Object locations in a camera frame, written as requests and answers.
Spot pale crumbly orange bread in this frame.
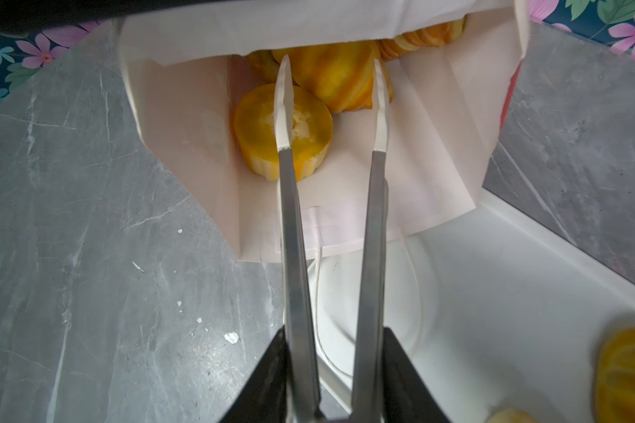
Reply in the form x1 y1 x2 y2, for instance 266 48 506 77
487 408 538 423

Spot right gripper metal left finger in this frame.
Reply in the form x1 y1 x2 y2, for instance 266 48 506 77
273 56 321 422

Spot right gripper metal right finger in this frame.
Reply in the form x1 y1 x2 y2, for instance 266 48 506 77
349 59 389 422

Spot small yellow bread in bag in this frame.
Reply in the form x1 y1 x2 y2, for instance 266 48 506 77
245 50 280 84

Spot yellow striped croissant bread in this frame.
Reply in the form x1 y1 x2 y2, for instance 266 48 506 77
594 328 635 422

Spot round yellow fluted bread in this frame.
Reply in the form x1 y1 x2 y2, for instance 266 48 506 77
233 84 333 181

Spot striped yellow bread in bag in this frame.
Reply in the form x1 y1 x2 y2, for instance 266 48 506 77
271 41 382 114

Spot red white paper bag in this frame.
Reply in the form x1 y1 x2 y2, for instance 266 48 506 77
119 1 530 263

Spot white rectangular tray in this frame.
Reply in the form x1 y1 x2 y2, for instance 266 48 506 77
306 188 635 423

